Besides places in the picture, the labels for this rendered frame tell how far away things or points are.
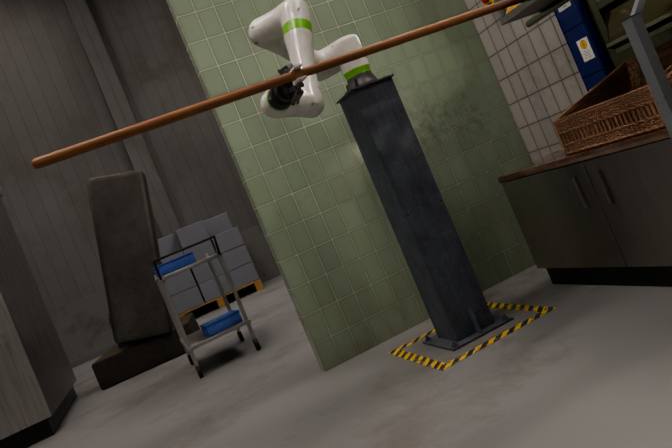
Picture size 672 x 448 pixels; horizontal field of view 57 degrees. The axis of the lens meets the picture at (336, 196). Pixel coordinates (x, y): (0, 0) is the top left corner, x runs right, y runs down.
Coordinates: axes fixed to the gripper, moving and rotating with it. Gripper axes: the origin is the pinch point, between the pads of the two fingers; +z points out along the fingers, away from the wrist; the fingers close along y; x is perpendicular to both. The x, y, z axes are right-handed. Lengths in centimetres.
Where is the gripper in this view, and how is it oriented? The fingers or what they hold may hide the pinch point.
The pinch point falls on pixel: (297, 74)
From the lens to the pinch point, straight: 199.4
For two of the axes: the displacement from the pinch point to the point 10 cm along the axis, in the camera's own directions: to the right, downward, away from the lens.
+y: 3.9, 9.2, 0.1
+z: 2.9, -1.2, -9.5
